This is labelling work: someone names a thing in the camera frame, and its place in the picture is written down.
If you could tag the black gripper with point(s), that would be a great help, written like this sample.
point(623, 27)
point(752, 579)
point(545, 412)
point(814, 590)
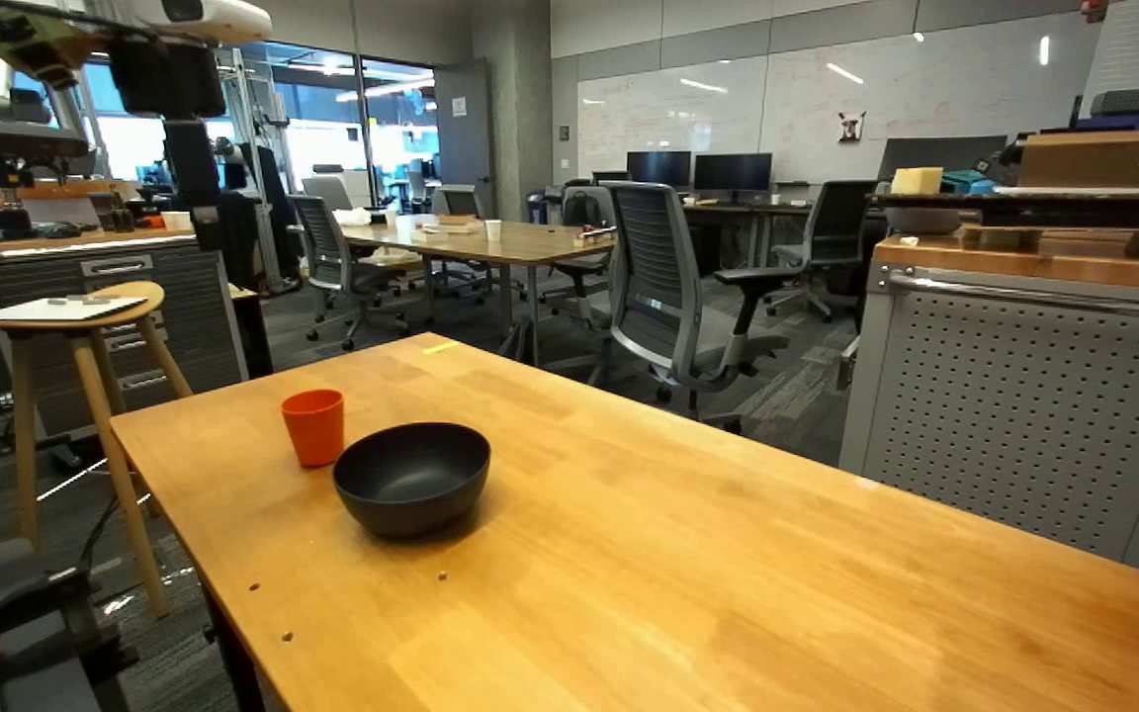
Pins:
point(168, 77)

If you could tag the orange plastic cup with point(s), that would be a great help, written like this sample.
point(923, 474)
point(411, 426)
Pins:
point(313, 429)

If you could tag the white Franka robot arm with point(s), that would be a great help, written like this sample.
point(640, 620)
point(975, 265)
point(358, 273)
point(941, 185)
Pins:
point(216, 16)

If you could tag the black bowl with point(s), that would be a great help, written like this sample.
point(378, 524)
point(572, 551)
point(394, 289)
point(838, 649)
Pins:
point(411, 481)

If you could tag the black office chair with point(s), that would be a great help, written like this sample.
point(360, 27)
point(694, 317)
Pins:
point(834, 230)
point(255, 222)

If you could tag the grey drawer cabinet wooden top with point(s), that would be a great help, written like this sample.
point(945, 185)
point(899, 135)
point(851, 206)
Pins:
point(161, 317)

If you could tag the grey mesh office chair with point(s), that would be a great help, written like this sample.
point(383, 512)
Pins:
point(588, 219)
point(324, 257)
point(655, 284)

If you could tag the white paper sheet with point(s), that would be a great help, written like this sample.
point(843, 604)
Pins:
point(56, 311)

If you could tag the wooden stool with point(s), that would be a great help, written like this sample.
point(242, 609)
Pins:
point(93, 396)

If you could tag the wooden conference table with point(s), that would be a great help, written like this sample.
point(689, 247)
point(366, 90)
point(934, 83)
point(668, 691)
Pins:
point(493, 242)

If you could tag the black computer monitor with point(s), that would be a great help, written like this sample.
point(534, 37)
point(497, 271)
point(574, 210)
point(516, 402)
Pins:
point(733, 170)
point(656, 168)

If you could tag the dark office desk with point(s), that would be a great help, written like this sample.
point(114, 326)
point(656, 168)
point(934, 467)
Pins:
point(739, 210)

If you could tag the small poster on whiteboard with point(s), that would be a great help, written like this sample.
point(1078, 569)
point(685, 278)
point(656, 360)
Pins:
point(851, 128)

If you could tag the yellow sponge block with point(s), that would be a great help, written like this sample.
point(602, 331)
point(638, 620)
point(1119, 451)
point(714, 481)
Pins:
point(915, 181)

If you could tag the perforated grey tool cabinet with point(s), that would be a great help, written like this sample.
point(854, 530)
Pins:
point(1031, 410)

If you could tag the wooden box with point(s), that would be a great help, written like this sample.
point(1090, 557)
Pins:
point(1110, 158)

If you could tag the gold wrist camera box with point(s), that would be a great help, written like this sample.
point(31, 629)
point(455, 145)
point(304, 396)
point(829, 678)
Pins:
point(31, 49)

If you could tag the wall whiteboard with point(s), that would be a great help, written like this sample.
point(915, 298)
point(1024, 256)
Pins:
point(780, 103)

